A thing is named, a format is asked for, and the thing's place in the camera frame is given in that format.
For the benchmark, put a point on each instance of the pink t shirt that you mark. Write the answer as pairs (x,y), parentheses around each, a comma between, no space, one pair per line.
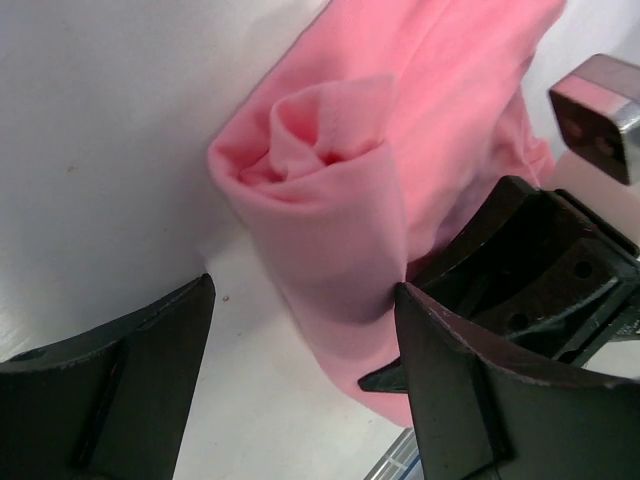
(367,148)

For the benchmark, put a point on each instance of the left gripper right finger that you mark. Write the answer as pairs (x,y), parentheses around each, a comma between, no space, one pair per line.
(485,408)

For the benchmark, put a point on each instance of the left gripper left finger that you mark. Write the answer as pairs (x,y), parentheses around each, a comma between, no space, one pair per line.
(112,402)

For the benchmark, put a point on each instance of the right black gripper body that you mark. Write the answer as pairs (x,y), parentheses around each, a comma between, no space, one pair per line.
(535,267)

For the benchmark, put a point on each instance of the aluminium front rail frame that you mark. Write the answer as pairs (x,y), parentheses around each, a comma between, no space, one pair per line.
(401,461)

